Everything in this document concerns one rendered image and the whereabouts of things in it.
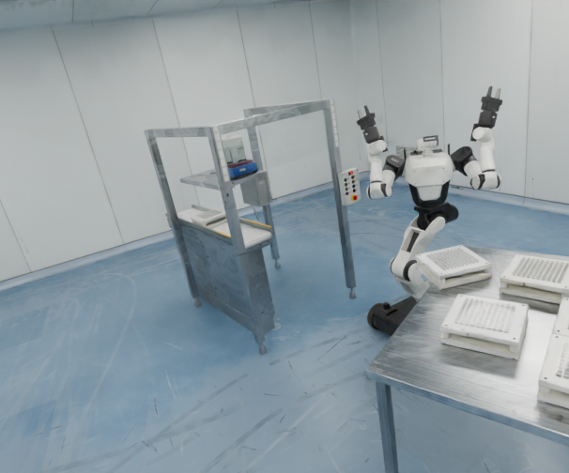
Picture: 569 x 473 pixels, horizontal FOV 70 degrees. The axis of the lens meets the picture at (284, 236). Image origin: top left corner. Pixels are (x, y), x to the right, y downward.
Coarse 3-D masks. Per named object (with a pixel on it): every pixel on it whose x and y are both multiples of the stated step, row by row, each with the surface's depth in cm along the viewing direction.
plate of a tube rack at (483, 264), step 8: (448, 248) 201; (456, 248) 200; (464, 248) 199; (416, 256) 200; (424, 256) 197; (480, 256) 188; (424, 264) 191; (432, 264) 189; (472, 264) 182; (480, 264) 181; (488, 264) 180; (432, 272) 185; (440, 272) 180; (448, 272) 179; (456, 272) 179; (464, 272) 179
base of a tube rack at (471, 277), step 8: (416, 264) 202; (424, 272) 194; (472, 272) 185; (480, 272) 184; (432, 280) 187; (448, 280) 182; (456, 280) 181; (464, 280) 181; (472, 280) 181; (480, 280) 182; (440, 288) 180
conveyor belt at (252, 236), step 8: (192, 208) 394; (184, 216) 373; (224, 224) 329; (240, 224) 322; (224, 232) 311; (248, 232) 302; (256, 232) 299; (264, 232) 296; (248, 240) 285; (256, 240) 287; (264, 240) 293
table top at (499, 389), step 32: (512, 256) 198; (544, 256) 192; (448, 288) 181; (480, 288) 176; (416, 320) 163; (544, 320) 149; (384, 352) 148; (416, 352) 145; (448, 352) 142; (480, 352) 140; (544, 352) 134; (416, 384) 131; (448, 384) 129; (480, 384) 126; (512, 384) 124; (480, 416) 119; (512, 416) 114; (544, 416) 112
